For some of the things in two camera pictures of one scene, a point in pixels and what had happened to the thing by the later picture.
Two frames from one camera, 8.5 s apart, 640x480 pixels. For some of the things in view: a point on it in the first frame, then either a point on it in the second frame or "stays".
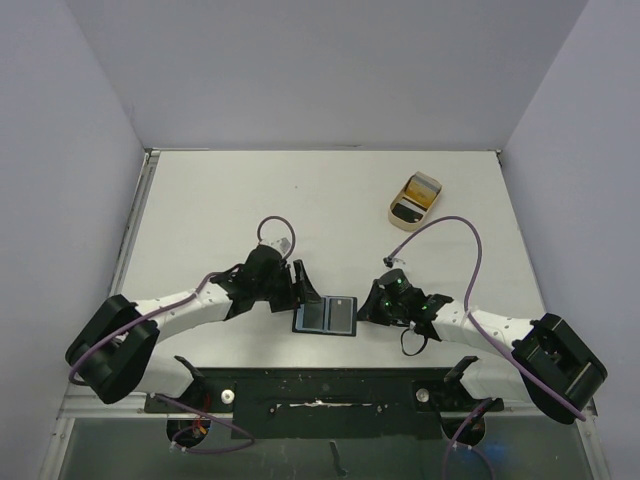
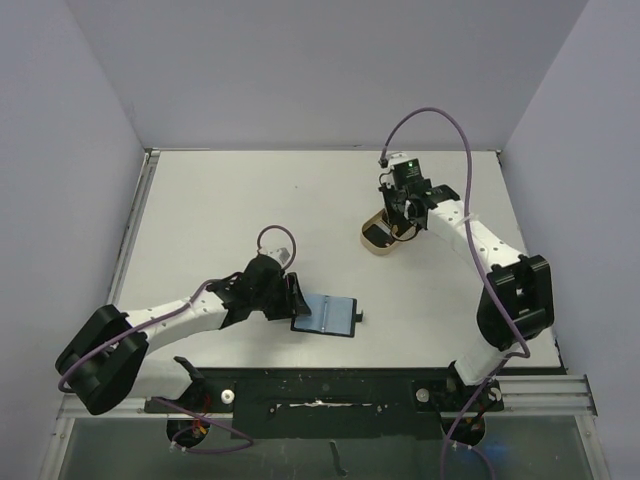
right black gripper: [376, 301] to [396, 201]
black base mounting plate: [342, 404] stays
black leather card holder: [333, 315] stays
